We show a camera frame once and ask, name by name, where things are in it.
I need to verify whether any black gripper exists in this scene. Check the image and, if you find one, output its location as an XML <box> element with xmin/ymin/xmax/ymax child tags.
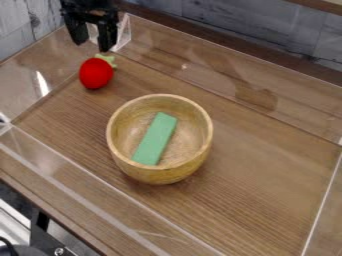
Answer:
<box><xmin>61</xmin><ymin>0</ymin><xmax>119</xmax><ymax>52</ymax></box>

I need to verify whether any red toy strawberry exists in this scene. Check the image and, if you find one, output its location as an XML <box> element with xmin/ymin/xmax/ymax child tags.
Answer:
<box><xmin>79</xmin><ymin>54</ymin><xmax>117</xmax><ymax>89</ymax></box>

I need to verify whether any wooden bowl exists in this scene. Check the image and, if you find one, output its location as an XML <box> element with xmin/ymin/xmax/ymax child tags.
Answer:
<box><xmin>106</xmin><ymin>94</ymin><xmax>214</xmax><ymax>184</ymax></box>

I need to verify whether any green rectangular block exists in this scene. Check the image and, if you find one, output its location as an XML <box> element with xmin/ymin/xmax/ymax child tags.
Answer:
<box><xmin>133</xmin><ymin>112</ymin><xmax>178</xmax><ymax>165</ymax></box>

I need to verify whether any black metal table leg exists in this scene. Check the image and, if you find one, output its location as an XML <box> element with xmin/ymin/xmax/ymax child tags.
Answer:
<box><xmin>29</xmin><ymin>207</ymin><xmax>91</xmax><ymax>256</ymax></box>

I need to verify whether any clear acrylic corner bracket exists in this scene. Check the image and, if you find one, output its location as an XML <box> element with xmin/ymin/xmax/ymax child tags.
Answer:
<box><xmin>87</xmin><ymin>13</ymin><xmax>131</xmax><ymax>52</ymax></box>

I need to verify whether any black cable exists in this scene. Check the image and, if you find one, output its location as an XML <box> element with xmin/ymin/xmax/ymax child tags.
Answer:
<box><xmin>0</xmin><ymin>235</ymin><xmax>22</xmax><ymax>256</ymax></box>

